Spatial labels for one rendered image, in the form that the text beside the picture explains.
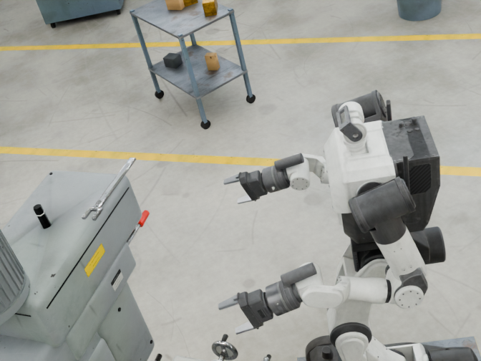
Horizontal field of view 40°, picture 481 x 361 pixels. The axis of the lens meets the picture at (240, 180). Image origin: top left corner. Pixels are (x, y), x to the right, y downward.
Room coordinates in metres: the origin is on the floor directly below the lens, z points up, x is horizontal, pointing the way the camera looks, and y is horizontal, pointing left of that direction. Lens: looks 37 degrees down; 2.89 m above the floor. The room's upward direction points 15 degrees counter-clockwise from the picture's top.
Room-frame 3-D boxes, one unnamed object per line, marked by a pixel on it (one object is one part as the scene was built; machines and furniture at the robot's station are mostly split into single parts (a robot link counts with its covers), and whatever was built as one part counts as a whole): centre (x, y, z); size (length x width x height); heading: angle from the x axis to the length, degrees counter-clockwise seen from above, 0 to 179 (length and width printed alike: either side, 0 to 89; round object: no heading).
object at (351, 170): (1.48, -0.39, 1.63); 0.34 x 0.30 x 0.36; 170
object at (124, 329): (1.34, 0.50, 1.47); 0.21 x 0.19 x 0.32; 62
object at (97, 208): (1.42, 0.33, 1.89); 0.24 x 0.04 x 0.01; 150
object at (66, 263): (1.33, 0.51, 1.81); 0.47 x 0.26 x 0.16; 152
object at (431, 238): (1.47, -0.42, 1.37); 0.28 x 0.13 x 0.18; 80
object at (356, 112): (1.49, -0.34, 1.84); 0.10 x 0.07 x 0.09; 170
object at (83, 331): (1.30, 0.52, 1.68); 0.34 x 0.24 x 0.10; 152
